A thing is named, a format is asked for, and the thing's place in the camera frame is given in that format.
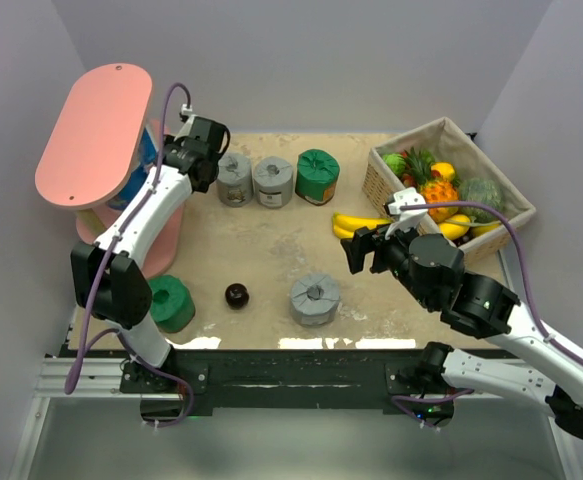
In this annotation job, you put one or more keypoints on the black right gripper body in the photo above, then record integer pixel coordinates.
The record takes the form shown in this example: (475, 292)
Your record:
(396, 245)

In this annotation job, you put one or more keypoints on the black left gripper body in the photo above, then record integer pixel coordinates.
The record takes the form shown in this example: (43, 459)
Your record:
(170, 141)

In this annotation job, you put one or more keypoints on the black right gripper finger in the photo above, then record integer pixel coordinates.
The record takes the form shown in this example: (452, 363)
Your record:
(379, 264)
(357, 247)

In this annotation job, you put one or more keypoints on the grey roll front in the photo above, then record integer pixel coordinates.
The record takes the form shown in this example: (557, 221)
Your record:
(314, 300)

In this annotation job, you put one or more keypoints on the grey roll with barcode label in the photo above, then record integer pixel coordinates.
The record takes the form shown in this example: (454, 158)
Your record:
(273, 182)

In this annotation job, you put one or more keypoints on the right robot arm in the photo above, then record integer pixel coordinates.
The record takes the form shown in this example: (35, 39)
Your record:
(432, 270)

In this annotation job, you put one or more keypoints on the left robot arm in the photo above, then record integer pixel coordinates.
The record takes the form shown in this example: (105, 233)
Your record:
(107, 274)

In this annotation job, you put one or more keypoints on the pink three-tier shelf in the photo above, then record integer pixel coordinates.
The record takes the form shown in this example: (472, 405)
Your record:
(90, 155)

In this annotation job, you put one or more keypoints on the yellow banana bunch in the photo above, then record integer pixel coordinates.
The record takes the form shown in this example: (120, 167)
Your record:
(344, 226)

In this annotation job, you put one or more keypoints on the grey roll with cartoon label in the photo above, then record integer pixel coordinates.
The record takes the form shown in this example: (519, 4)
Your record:
(234, 181)

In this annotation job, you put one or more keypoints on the yellow lemon in basket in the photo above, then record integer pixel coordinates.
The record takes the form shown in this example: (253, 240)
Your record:
(455, 226)

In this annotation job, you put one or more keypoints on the red artificial strawberry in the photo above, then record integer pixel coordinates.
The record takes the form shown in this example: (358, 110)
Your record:
(408, 180)

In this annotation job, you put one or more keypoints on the artificial pineapple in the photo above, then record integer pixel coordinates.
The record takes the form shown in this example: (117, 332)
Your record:
(434, 189)

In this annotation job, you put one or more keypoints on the green wrapped paper roll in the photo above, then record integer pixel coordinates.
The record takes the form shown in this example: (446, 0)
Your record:
(317, 174)

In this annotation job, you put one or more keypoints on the green artificial fruit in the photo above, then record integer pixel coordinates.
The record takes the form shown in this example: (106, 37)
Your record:
(396, 162)

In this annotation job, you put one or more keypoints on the yellow artificial fruit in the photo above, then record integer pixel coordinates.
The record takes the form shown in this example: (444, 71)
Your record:
(444, 171)

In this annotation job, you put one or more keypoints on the green artificial melon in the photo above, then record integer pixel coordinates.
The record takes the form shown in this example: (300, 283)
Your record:
(483, 191)

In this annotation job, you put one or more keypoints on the wicker basket with cloth liner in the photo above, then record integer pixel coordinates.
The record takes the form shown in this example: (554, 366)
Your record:
(447, 142)

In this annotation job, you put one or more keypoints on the green wrapped roll front left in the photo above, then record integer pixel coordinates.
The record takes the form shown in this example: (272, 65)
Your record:
(172, 306)

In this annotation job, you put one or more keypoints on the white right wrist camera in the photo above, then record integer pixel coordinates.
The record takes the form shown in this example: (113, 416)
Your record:
(406, 208)

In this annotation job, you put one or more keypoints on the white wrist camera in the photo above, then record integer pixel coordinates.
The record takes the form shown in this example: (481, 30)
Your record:
(406, 208)
(187, 117)

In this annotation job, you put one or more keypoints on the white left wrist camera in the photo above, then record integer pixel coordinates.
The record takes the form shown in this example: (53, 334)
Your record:
(187, 117)

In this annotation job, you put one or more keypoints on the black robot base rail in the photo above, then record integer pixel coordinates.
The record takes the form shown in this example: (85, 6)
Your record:
(204, 381)

